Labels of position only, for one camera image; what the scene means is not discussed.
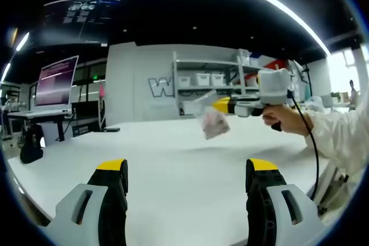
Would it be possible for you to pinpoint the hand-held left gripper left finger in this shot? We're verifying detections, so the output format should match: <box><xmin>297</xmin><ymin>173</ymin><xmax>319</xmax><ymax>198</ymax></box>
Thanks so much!
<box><xmin>50</xmin><ymin>158</ymin><xmax>129</xmax><ymax>246</ymax></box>

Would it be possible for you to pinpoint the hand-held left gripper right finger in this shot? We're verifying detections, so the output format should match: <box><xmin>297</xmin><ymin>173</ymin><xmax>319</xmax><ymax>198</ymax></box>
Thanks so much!
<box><xmin>246</xmin><ymin>158</ymin><xmax>323</xmax><ymax>246</ymax></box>

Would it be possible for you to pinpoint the clear resealable bag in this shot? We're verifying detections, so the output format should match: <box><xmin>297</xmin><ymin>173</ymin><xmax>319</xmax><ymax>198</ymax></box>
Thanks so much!
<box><xmin>191</xmin><ymin>89</ymin><xmax>232</xmax><ymax>141</ymax></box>

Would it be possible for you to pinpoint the person's right hand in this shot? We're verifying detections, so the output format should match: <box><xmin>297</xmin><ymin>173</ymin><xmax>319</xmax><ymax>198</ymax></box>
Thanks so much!
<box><xmin>262</xmin><ymin>103</ymin><xmax>311</xmax><ymax>137</ymax></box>

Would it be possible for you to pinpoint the grey metal shelf unit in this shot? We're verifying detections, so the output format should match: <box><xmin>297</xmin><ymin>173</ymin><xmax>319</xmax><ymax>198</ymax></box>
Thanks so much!
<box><xmin>172</xmin><ymin>51</ymin><xmax>246</xmax><ymax>115</ymax></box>
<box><xmin>238</xmin><ymin>50</ymin><xmax>292</xmax><ymax>97</ymax></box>

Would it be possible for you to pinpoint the white storage bin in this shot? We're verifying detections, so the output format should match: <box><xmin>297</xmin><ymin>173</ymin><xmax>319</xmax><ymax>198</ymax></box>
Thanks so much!
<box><xmin>195</xmin><ymin>73</ymin><xmax>212</xmax><ymax>86</ymax></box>
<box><xmin>177</xmin><ymin>75</ymin><xmax>193</xmax><ymax>87</ymax></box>
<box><xmin>211</xmin><ymin>73</ymin><xmax>225</xmax><ymax>86</ymax></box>

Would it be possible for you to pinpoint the black tripod stand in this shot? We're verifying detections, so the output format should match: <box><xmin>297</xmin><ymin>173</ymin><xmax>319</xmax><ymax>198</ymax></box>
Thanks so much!
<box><xmin>288</xmin><ymin>59</ymin><xmax>314</xmax><ymax>97</ymax></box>

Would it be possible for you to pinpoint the black backpack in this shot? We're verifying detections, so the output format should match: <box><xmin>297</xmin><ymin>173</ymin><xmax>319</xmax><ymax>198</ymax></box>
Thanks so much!
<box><xmin>19</xmin><ymin>124</ymin><xmax>44</xmax><ymax>164</ymax></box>

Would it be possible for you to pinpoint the grey desk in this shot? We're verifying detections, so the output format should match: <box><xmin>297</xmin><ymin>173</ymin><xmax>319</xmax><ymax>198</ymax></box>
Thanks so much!
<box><xmin>7</xmin><ymin>108</ymin><xmax>73</xmax><ymax>143</ymax></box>

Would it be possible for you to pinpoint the black framed glass partition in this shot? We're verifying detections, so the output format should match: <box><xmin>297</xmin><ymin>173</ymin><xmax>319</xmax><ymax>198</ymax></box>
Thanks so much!
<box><xmin>71</xmin><ymin>58</ymin><xmax>108</xmax><ymax>106</ymax></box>

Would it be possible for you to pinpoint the pink screen monitor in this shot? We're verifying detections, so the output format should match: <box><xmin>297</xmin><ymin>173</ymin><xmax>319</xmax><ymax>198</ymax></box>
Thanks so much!
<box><xmin>33</xmin><ymin>55</ymin><xmax>80</xmax><ymax>107</ymax></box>

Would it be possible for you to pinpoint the short ceiling light strip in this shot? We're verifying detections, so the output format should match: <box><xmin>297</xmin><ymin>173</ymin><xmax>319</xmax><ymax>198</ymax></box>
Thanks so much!
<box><xmin>15</xmin><ymin>31</ymin><xmax>30</xmax><ymax>52</ymax></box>
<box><xmin>1</xmin><ymin>61</ymin><xmax>13</xmax><ymax>83</ymax></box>

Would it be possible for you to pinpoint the dark hanging display screen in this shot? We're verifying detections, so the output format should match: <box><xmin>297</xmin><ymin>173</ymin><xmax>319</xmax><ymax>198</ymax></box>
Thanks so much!
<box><xmin>28</xmin><ymin>0</ymin><xmax>122</xmax><ymax>48</ymax></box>

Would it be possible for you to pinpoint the red blue wall banner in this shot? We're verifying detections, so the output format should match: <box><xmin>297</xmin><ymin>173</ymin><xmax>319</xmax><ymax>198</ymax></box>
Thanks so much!
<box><xmin>250</xmin><ymin>52</ymin><xmax>289</xmax><ymax>70</ymax></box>

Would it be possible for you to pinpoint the grey metal frame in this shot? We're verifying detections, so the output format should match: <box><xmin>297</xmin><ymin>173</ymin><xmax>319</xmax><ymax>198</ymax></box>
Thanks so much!
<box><xmin>312</xmin><ymin>165</ymin><xmax>351</xmax><ymax>218</ymax></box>

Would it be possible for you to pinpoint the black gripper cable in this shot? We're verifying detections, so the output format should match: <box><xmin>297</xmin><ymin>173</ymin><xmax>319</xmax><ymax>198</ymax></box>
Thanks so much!
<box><xmin>287</xmin><ymin>89</ymin><xmax>320</xmax><ymax>201</ymax></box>

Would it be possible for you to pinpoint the large letter wall sign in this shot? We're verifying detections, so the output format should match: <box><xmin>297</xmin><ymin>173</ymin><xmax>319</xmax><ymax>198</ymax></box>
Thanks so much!
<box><xmin>148</xmin><ymin>77</ymin><xmax>175</xmax><ymax>98</ymax></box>

